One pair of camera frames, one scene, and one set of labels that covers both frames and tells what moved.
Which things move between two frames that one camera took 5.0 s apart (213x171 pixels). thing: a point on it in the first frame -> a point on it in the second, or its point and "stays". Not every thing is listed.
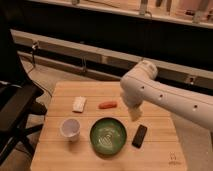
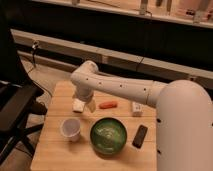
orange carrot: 107,105 stays
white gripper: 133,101 -> 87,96
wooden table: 87,127 stays
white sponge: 78,103 stays
